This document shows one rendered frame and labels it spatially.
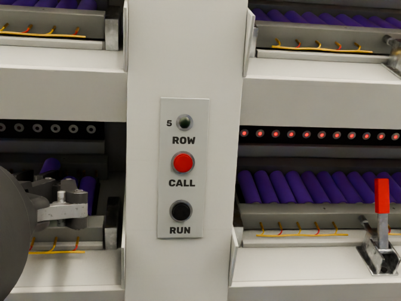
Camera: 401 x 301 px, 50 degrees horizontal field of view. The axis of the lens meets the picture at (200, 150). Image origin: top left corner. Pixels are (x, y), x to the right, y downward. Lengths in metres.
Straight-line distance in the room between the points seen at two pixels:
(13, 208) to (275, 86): 0.24
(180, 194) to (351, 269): 0.20
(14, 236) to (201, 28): 0.22
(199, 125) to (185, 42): 0.07
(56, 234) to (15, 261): 0.24
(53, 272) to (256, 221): 0.21
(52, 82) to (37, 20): 0.08
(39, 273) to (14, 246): 0.23
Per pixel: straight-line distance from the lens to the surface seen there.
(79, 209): 0.30
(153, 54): 0.35
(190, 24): 0.36
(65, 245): 0.45
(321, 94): 0.39
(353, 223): 0.52
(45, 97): 0.37
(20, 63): 0.38
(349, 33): 0.47
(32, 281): 0.43
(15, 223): 0.21
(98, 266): 0.43
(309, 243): 0.48
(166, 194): 0.37
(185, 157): 0.36
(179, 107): 0.36
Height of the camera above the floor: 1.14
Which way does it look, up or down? 13 degrees down
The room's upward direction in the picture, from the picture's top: 3 degrees clockwise
